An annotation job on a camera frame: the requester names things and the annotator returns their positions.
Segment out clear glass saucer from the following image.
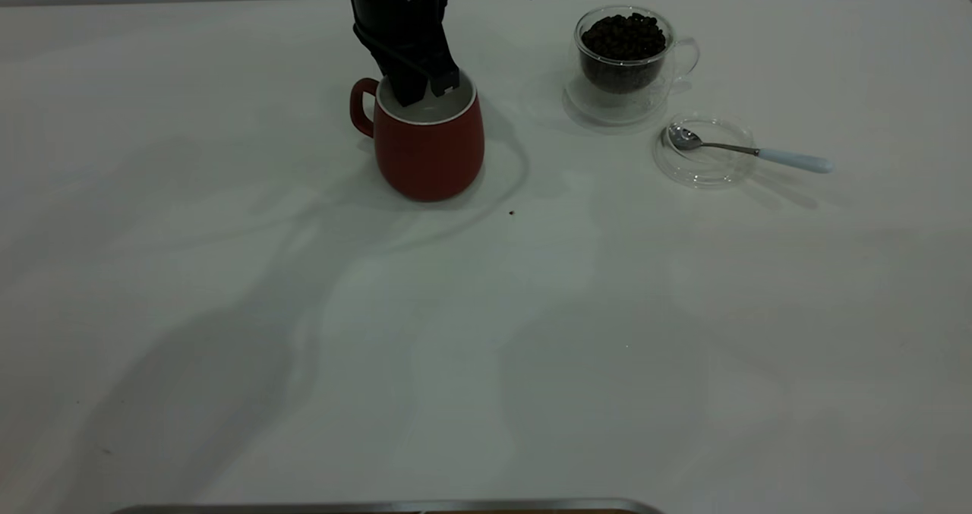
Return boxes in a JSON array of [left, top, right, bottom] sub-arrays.
[[562, 70, 680, 128]]

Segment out clear double-wall glass cup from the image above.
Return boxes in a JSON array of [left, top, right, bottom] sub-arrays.
[[573, 6, 700, 112]]

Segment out dark coffee beans pile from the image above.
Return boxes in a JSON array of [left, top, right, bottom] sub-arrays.
[[581, 13, 667, 94]]

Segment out small clear glass dish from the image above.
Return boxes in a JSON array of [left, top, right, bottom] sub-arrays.
[[652, 115, 759, 190]]

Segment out metal spoon pale blue handle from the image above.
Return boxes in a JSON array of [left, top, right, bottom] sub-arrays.
[[667, 125, 835, 175]]

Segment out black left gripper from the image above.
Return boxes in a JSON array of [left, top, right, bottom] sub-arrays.
[[341, 0, 461, 107]]

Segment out red ceramic mug white inside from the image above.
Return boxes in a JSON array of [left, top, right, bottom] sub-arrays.
[[349, 70, 486, 203]]

